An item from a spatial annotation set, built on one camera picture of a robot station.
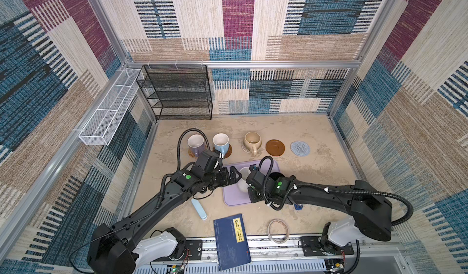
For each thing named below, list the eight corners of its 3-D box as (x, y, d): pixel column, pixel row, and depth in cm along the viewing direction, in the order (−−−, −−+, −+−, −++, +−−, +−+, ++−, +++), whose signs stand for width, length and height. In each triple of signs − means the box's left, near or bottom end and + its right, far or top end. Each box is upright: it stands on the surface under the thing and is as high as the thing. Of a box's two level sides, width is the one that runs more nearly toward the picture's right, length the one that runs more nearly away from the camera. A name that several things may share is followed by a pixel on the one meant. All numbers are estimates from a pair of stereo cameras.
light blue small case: (203, 221, 81) (201, 219, 78) (192, 203, 87) (190, 200, 83) (209, 217, 82) (207, 214, 79) (198, 199, 88) (196, 196, 85)
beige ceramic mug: (239, 153, 104) (239, 144, 97) (248, 138, 111) (248, 128, 104) (254, 159, 102) (255, 150, 95) (262, 143, 109) (263, 133, 102)
